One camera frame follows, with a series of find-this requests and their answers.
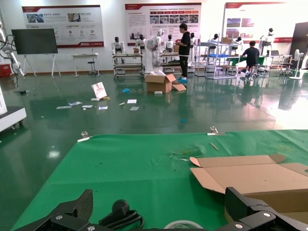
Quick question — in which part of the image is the large open floor carton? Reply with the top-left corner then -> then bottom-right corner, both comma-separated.
144,70 -> 187,94

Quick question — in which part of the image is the metal roller rack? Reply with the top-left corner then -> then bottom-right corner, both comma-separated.
112,52 -> 145,80
159,51 -> 196,74

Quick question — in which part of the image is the grey metal frame shelf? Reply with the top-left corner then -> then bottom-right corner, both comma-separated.
194,38 -> 239,80

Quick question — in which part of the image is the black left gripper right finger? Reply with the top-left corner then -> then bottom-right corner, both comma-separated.
216,186 -> 308,231

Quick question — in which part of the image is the cardboard box with holed flap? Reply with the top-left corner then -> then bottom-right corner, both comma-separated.
189,154 -> 308,226

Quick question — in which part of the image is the silver binder clip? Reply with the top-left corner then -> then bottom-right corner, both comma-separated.
206,126 -> 227,136
77,131 -> 93,142

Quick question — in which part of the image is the translucent tape roll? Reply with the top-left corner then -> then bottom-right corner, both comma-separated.
163,220 -> 204,231

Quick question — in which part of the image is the red box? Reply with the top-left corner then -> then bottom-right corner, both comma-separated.
0,63 -> 13,78

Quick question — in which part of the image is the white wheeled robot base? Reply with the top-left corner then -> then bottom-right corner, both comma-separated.
0,86 -> 27,133

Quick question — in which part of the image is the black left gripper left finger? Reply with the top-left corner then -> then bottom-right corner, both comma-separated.
14,189 -> 102,231

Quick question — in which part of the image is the black stool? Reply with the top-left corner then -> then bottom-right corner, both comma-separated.
87,61 -> 101,77

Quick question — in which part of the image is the small white table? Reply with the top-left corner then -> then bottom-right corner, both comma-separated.
71,53 -> 100,78

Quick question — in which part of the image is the clear plastic scrap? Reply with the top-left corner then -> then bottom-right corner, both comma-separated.
169,146 -> 203,162

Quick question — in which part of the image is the dark tall cabinet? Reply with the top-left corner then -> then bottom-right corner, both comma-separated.
289,22 -> 308,71

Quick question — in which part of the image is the wall info poster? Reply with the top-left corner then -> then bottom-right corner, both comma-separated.
223,1 -> 298,44
124,2 -> 202,47
22,5 -> 105,48

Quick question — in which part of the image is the standing white red booklet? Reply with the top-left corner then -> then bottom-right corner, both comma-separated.
90,81 -> 108,101

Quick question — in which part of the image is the green table cloth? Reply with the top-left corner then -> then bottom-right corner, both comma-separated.
11,129 -> 308,231

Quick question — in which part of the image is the black display on stand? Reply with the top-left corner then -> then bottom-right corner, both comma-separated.
11,28 -> 62,78

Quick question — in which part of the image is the standing person in black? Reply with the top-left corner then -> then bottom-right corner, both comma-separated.
177,23 -> 193,83

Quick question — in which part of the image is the black power cord with plug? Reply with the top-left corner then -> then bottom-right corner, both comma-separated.
98,199 -> 145,230

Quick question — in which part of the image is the white standing fan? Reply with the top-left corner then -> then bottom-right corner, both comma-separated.
288,49 -> 305,80

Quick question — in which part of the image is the seated person dark shirt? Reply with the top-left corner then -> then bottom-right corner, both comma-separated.
241,40 -> 261,78

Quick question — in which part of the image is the tall white humanoid robot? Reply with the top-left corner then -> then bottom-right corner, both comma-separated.
143,28 -> 166,75

